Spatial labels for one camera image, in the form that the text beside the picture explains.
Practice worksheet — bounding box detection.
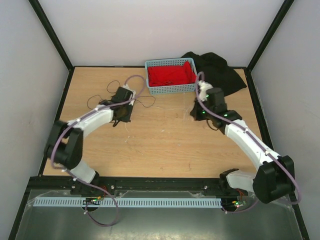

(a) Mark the black cloth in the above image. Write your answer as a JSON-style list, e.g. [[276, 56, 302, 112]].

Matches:
[[181, 51, 247, 96]]

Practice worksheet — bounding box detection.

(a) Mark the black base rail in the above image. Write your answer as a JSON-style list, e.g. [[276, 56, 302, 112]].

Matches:
[[27, 175, 293, 196]]

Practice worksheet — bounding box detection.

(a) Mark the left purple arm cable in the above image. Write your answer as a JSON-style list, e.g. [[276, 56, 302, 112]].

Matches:
[[50, 74, 146, 227]]

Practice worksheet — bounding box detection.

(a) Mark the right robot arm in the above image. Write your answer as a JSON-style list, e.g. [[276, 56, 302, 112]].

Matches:
[[195, 85, 298, 204]]

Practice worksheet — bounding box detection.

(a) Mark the black metal frame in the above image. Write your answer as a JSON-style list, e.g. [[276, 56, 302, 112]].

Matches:
[[9, 0, 294, 240]]

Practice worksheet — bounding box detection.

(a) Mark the grey slotted cable duct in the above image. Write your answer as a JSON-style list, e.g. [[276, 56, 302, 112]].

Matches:
[[33, 197, 222, 209]]

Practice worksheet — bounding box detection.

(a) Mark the red cloth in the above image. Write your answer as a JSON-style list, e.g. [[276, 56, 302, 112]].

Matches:
[[147, 61, 196, 87]]

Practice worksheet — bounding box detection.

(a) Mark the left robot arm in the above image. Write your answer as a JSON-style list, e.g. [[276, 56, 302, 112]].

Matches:
[[44, 84, 136, 194]]

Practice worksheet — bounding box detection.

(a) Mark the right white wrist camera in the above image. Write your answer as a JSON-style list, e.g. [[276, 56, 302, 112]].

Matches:
[[197, 80, 213, 102]]

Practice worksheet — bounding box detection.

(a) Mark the black wire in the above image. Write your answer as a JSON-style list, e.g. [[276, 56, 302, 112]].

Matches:
[[86, 79, 156, 128]]

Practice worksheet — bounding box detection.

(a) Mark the blue perforated plastic basket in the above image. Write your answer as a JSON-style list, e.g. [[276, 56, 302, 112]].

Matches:
[[145, 57, 197, 95]]

